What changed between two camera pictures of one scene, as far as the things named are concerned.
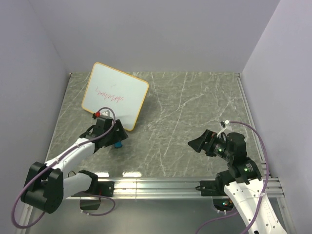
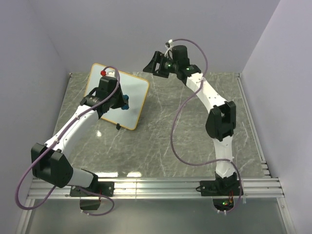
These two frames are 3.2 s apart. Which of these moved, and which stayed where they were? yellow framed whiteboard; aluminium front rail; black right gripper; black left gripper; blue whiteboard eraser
Moved: black left gripper; blue whiteboard eraser; black right gripper
Stayed: yellow framed whiteboard; aluminium front rail
